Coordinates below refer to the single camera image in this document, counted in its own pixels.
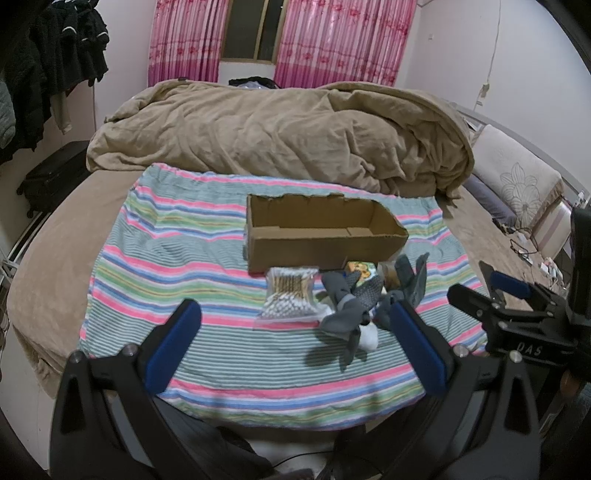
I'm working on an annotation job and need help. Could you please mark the grey glove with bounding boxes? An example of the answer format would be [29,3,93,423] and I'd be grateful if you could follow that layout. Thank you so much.
[320,271,384,366]
[374,252,430,331]

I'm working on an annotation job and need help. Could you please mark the grey pillow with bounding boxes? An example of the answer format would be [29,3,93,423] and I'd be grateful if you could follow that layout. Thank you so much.
[464,174,517,227]

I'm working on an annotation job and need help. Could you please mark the beige flower pillow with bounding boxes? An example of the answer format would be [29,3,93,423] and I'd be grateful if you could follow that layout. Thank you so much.
[473,125,564,230]

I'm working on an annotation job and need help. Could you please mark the clear snack bag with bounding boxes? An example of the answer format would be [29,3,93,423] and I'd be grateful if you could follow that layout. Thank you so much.
[377,261,400,291]

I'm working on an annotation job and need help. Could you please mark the metal bed headboard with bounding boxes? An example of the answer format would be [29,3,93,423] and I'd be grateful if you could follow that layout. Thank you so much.
[451,102,590,204]

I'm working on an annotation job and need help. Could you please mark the white sock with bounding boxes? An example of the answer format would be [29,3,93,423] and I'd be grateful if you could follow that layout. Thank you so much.
[359,322,379,352]

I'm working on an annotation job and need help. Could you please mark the yellow cartoon tissue pack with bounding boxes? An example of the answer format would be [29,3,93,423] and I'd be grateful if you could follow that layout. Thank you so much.
[346,261,378,285]

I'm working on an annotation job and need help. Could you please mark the tan bed sheet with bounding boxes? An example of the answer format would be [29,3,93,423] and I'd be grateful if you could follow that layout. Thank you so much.
[7,171,537,398]

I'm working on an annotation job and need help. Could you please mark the brown cardboard box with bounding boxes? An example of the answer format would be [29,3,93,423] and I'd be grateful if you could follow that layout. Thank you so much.
[245,194,409,274]

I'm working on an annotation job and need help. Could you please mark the tan rumpled duvet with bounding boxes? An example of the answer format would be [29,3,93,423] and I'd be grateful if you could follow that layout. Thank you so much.
[86,79,475,198]

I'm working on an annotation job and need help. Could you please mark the cotton swab bag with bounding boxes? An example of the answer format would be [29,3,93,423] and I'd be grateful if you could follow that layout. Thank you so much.
[254,267,322,328]

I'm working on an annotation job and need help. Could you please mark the striped colourful towel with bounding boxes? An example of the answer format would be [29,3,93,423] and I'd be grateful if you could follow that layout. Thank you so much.
[78,162,490,432]

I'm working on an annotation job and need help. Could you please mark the black suitcase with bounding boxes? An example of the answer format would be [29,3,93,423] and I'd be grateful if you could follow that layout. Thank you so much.
[16,141,90,219]

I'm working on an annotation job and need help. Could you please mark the pink curtain right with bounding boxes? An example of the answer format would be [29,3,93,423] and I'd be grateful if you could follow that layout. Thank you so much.
[273,0,417,88]

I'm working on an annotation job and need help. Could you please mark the pink curtain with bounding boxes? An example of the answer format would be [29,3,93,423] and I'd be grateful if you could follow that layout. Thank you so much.
[273,0,417,88]
[147,0,229,86]

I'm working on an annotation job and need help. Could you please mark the dark window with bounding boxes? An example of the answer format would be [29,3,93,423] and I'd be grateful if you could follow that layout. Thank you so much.
[221,0,288,64]

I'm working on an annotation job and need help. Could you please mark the black hanging clothes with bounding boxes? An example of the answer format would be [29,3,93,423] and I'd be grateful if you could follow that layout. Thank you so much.
[1,1,109,163]

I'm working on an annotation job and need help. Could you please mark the pink curtain left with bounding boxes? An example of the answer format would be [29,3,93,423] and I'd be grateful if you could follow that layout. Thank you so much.
[147,0,229,86]

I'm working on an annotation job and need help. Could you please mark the white wall cable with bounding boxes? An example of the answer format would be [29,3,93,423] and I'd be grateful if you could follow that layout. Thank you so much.
[475,0,504,110]

